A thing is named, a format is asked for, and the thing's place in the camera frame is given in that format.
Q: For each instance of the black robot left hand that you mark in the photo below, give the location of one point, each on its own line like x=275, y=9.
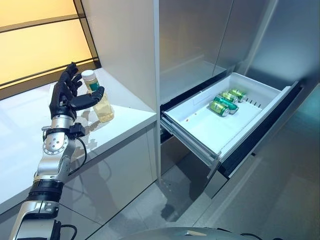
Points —
x=62, y=100

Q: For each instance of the tea bottle with white cap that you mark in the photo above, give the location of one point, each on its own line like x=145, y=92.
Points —
x=103, y=110

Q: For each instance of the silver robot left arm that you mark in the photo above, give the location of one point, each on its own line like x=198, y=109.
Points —
x=53, y=145

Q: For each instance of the white fridge drawer, dark front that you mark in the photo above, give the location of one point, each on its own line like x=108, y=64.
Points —
x=200, y=125

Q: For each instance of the stainless steel fridge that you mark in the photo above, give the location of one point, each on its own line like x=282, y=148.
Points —
x=195, y=37

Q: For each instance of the white kitchen counter cabinet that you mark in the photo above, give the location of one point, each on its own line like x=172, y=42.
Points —
x=112, y=170

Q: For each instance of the tall white cabinet panel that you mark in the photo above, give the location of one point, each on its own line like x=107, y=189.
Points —
x=125, y=37

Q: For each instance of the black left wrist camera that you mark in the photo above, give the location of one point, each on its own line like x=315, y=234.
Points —
x=77, y=130

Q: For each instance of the yellow lit window, dark frame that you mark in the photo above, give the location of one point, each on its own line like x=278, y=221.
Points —
x=37, y=50

